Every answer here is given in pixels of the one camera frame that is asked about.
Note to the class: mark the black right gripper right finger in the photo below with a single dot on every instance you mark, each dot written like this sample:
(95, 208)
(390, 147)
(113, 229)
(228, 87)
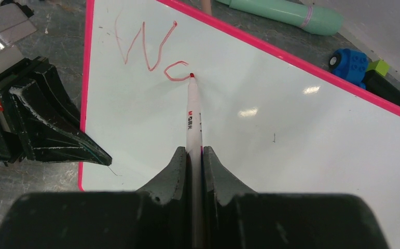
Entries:
(221, 187)

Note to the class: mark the green toy block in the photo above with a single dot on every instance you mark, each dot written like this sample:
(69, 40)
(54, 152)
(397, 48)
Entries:
(379, 66)

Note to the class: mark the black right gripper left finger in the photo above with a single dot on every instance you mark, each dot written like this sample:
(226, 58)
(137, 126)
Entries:
(162, 218)

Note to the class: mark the mint green cylinder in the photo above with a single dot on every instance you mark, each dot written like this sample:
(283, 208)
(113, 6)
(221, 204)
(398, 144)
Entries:
(312, 19)

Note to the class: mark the red whiteboard marker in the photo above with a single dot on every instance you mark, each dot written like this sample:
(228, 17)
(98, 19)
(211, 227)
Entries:
(194, 152)

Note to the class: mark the blue toy block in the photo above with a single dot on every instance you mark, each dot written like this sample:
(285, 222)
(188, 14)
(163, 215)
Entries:
(350, 65)

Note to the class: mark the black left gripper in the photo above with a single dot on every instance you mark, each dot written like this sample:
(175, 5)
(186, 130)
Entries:
(38, 120)

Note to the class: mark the pink music stand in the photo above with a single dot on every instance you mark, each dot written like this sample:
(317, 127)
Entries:
(206, 7)

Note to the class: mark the pink framed whiteboard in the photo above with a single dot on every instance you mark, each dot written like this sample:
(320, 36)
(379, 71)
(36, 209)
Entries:
(276, 122)

